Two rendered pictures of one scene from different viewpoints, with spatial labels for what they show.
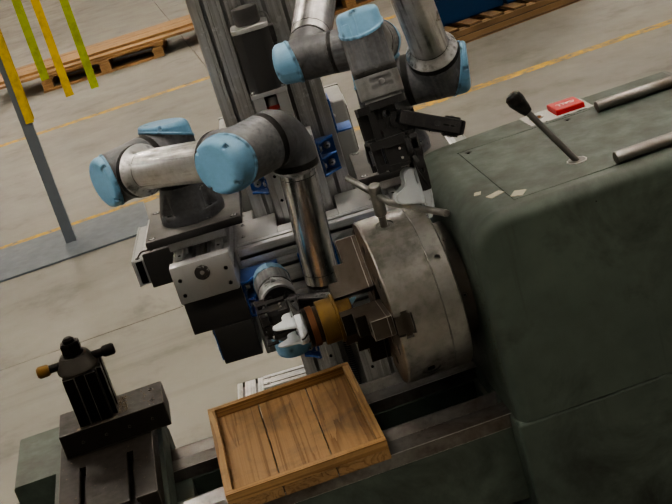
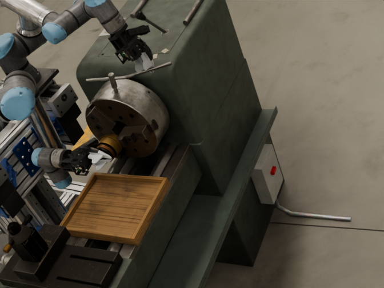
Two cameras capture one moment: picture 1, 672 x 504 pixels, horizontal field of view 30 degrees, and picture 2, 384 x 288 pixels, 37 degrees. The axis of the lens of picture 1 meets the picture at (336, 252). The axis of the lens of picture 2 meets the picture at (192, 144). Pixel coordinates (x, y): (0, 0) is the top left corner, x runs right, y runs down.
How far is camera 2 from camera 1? 140 cm
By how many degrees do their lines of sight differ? 44
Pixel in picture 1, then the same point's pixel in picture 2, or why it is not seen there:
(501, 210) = (171, 58)
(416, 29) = not seen: hidden behind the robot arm
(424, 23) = not seen: hidden behind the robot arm
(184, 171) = not seen: outside the picture
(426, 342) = (161, 129)
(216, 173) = (18, 110)
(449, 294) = (161, 104)
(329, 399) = (107, 188)
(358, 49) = (106, 7)
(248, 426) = (87, 219)
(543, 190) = (174, 44)
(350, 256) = (100, 115)
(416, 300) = (153, 113)
